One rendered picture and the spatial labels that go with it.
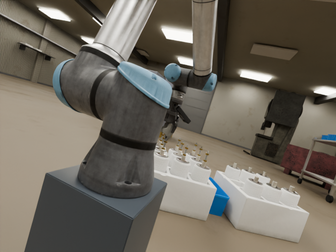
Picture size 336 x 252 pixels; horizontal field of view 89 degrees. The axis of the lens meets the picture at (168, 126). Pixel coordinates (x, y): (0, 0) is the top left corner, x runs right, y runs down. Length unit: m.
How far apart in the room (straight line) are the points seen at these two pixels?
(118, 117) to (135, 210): 0.16
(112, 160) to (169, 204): 0.65
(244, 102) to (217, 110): 1.45
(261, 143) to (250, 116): 3.48
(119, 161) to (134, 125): 0.07
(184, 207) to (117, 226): 0.67
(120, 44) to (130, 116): 0.20
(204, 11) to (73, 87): 0.42
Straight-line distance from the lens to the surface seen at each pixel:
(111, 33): 0.45
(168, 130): 0.86
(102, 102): 0.34
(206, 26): 0.62
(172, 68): 0.76
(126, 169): 0.31
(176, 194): 0.91
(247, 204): 1.05
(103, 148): 0.32
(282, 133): 6.68
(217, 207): 1.10
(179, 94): 0.85
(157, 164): 0.87
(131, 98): 0.30
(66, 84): 0.42
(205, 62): 0.67
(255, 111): 9.90
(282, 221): 1.22
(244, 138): 9.78
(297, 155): 4.71
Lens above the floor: 0.46
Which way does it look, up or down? 3 degrees down
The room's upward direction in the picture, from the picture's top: 17 degrees clockwise
